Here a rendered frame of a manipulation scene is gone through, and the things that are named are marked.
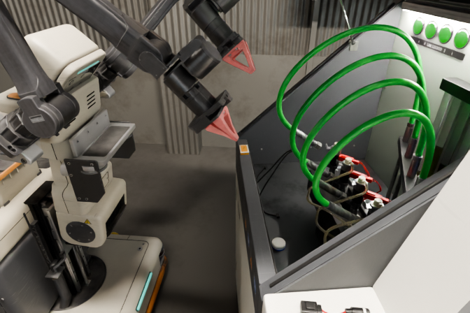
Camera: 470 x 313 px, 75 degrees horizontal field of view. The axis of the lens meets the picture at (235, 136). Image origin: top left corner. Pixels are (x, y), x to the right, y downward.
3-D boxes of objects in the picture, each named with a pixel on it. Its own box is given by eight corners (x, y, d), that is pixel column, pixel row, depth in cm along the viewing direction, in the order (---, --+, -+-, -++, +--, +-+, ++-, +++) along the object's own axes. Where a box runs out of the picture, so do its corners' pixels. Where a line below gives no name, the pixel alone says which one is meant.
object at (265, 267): (236, 172, 126) (236, 139, 118) (247, 172, 126) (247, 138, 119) (256, 326, 72) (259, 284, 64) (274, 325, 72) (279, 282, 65)
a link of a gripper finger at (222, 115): (243, 141, 65) (212, 110, 63) (219, 158, 68) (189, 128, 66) (247, 126, 71) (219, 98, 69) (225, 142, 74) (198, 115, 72)
